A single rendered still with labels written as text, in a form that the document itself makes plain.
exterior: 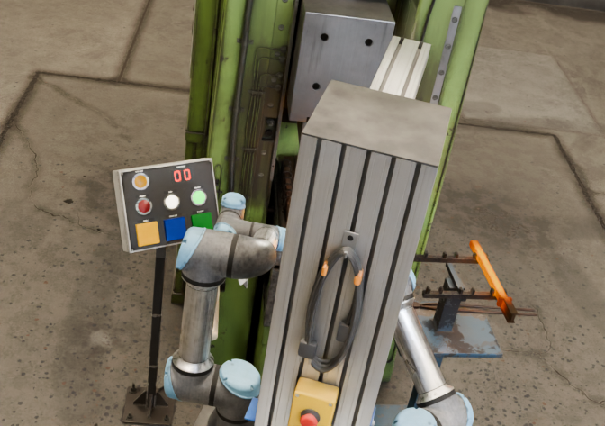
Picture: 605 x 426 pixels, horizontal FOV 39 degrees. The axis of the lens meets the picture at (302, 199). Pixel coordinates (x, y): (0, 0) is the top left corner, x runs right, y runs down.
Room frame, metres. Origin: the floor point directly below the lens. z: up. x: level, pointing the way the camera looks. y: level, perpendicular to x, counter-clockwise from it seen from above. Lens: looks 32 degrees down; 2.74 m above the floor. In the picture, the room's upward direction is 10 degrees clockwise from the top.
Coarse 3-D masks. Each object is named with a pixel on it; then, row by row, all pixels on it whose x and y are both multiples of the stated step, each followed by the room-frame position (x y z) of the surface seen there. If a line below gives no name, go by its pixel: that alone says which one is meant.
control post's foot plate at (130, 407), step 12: (132, 384) 2.57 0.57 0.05; (132, 396) 2.54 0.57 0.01; (144, 396) 2.51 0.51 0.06; (156, 396) 2.51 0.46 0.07; (132, 408) 2.48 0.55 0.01; (144, 408) 2.49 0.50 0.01; (156, 408) 2.50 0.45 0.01; (168, 408) 2.51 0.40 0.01; (132, 420) 2.42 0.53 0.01; (144, 420) 2.43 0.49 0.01; (156, 420) 2.44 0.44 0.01; (168, 420) 2.45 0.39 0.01
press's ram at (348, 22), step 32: (320, 0) 2.78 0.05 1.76; (352, 0) 2.84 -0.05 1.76; (384, 0) 2.89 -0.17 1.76; (320, 32) 2.66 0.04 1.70; (352, 32) 2.68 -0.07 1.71; (384, 32) 2.69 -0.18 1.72; (320, 64) 2.66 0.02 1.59; (352, 64) 2.68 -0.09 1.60; (288, 96) 2.77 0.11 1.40; (320, 96) 2.67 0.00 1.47
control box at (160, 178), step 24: (144, 168) 2.45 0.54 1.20; (168, 168) 2.49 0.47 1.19; (192, 168) 2.53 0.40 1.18; (120, 192) 2.38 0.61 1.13; (144, 192) 2.41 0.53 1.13; (168, 192) 2.45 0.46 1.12; (192, 192) 2.49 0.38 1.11; (120, 216) 2.38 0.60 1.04; (144, 216) 2.37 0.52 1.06; (168, 216) 2.41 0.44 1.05; (216, 216) 2.50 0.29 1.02
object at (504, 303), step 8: (472, 240) 2.75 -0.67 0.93; (472, 248) 2.73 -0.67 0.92; (480, 248) 2.71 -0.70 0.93; (480, 256) 2.66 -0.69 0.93; (480, 264) 2.63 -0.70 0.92; (488, 264) 2.62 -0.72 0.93; (488, 272) 2.57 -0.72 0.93; (488, 280) 2.54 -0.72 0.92; (496, 280) 2.52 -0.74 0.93; (496, 288) 2.47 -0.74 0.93; (496, 296) 2.45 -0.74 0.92; (504, 296) 2.44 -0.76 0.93; (504, 304) 2.40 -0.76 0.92; (512, 304) 2.38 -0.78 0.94; (504, 312) 2.38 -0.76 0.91; (512, 312) 2.34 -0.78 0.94; (512, 320) 2.34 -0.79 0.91
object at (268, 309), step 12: (276, 168) 3.07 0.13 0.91; (276, 204) 2.80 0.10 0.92; (276, 216) 2.72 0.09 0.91; (276, 252) 2.60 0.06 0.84; (276, 264) 2.60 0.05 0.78; (264, 276) 2.87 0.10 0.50; (276, 276) 2.60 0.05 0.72; (264, 288) 2.79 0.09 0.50; (264, 300) 2.72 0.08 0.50; (264, 312) 2.63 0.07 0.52; (264, 324) 2.60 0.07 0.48
